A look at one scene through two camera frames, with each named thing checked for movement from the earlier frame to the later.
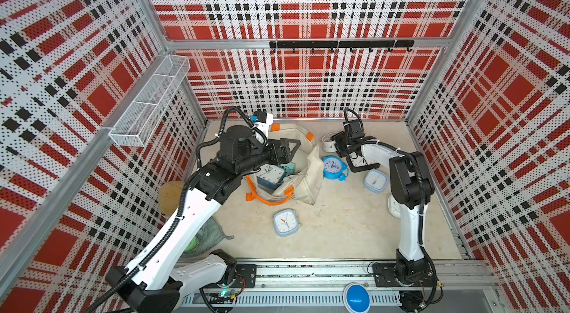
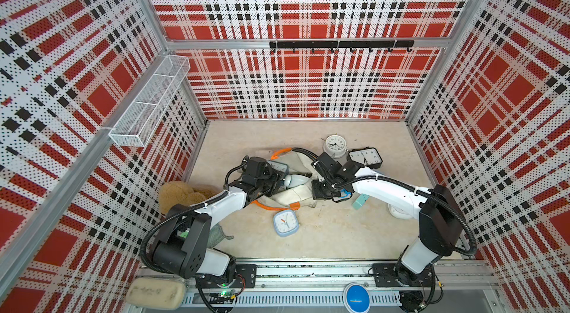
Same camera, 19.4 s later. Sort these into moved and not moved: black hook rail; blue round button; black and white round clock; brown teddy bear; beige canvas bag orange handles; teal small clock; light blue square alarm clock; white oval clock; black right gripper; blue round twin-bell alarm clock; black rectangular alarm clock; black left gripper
Moved: blue round twin-bell alarm clock; black left gripper; teal small clock; black right gripper; beige canvas bag orange handles
Not moved: black hook rail; light blue square alarm clock; brown teddy bear; blue round button; black and white round clock; black rectangular alarm clock; white oval clock
